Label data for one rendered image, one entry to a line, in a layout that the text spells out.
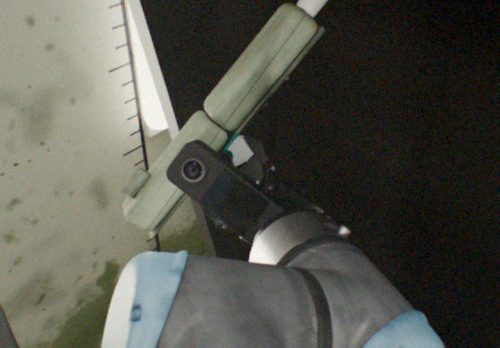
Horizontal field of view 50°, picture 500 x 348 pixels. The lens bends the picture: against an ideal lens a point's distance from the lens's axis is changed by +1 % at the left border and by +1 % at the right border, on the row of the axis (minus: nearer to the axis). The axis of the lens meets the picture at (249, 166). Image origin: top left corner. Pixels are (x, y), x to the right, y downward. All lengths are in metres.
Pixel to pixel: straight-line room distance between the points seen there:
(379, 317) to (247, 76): 0.32
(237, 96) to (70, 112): 0.79
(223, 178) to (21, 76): 0.81
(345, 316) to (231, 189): 0.19
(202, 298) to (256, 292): 0.04
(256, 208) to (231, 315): 0.20
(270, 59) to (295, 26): 0.04
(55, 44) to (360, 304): 1.02
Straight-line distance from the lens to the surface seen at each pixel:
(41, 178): 1.37
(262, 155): 0.55
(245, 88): 0.59
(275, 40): 0.59
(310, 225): 0.44
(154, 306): 0.29
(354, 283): 0.38
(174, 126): 0.78
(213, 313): 0.30
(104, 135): 1.42
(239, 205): 0.49
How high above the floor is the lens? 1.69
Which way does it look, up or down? 37 degrees down
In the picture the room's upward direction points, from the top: straight up
